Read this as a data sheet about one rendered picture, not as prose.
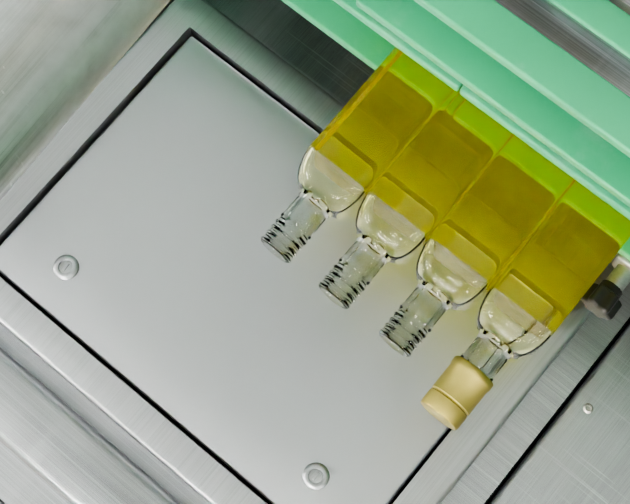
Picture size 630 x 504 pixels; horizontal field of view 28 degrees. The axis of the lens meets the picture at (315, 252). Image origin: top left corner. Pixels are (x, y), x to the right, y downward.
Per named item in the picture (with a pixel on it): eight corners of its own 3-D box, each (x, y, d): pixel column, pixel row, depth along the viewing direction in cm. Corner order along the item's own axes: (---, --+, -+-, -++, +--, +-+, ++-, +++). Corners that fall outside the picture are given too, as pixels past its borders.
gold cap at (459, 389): (455, 350, 92) (418, 397, 91) (494, 380, 91) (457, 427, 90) (455, 361, 95) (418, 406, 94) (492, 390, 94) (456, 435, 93)
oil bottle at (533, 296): (626, 125, 100) (461, 329, 96) (642, 99, 95) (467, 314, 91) (684, 168, 99) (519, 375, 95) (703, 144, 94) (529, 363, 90)
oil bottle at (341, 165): (454, 2, 104) (288, 194, 100) (459, -30, 98) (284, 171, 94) (508, 41, 103) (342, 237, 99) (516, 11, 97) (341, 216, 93)
